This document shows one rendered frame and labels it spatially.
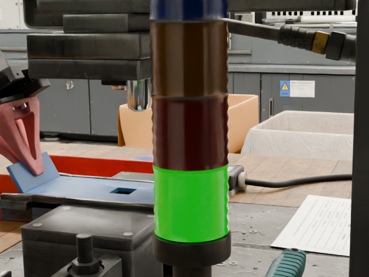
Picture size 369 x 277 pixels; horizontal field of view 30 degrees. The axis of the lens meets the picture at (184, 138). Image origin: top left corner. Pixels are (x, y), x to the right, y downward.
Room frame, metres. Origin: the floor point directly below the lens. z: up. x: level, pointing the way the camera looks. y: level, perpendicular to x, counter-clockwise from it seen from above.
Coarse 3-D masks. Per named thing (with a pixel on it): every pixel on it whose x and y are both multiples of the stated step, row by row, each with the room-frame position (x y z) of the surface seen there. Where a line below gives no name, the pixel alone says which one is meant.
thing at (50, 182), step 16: (48, 160) 0.69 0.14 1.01; (16, 176) 0.64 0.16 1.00; (32, 176) 0.66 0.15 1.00; (48, 176) 0.68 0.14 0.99; (64, 176) 0.69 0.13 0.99; (32, 192) 0.63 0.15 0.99; (48, 192) 0.63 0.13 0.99; (64, 192) 0.63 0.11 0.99; (80, 192) 0.63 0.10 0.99; (96, 192) 0.63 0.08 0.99; (112, 192) 0.64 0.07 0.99; (144, 192) 0.63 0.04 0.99
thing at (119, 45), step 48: (48, 0) 0.60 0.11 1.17; (96, 0) 0.58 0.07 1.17; (144, 0) 0.57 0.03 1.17; (240, 0) 0.54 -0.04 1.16; (288, 0) 0.53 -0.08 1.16; (336, 0) 0.52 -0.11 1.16; (48, 48) 0.56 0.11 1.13; (96, 48) 0.54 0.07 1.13; (144, 48) 0.54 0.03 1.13; (144, 96) 0.56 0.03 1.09
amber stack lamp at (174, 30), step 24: (168, 24) 0.32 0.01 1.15; (192, 24) 0.31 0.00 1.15; (216, 24) 0.32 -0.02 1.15; (168, 48) 0.32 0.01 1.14; (192, 48) 0.31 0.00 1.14; (216, 48) 0.32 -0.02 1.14; (168, 72) 0.32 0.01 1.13; (192, 72) 0.31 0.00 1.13; (216, 72) 0.32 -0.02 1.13; (192, 96) 0.31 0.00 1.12
